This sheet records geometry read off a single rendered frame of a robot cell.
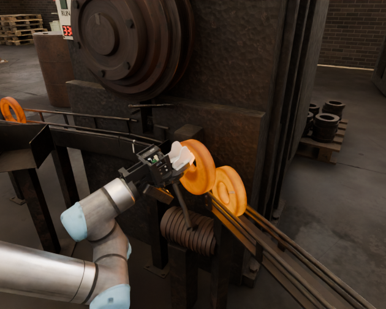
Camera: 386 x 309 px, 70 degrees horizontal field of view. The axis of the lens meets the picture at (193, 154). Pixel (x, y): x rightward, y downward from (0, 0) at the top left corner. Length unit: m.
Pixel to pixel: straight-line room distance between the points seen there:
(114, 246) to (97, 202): 0.11
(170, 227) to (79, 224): 0.45
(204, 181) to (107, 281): 0.32
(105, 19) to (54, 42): 2.92
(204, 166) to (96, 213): 0.28
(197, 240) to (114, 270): 0.41
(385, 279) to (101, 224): 1.46
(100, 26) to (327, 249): 1.55
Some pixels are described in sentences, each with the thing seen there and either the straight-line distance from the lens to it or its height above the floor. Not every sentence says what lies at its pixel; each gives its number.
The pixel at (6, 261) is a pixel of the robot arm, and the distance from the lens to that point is 0.57.
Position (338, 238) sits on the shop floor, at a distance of 1.88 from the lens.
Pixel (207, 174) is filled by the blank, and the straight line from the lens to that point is 0.70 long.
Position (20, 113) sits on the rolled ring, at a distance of 1.78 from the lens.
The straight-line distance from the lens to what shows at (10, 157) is 1.48.
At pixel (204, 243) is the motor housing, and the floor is 0.50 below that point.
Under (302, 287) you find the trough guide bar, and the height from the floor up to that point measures 0.70.
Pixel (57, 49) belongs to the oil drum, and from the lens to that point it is 3.85.
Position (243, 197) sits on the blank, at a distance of 0.78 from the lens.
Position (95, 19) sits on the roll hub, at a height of 1.16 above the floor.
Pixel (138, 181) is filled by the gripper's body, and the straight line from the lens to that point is 0.67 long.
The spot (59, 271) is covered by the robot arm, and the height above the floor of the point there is 0.78.
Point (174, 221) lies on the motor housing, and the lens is 1.01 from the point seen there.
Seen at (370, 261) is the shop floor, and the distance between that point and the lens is 1.83.
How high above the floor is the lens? 1.20
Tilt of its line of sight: 29 degrees down
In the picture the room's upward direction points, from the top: straight up
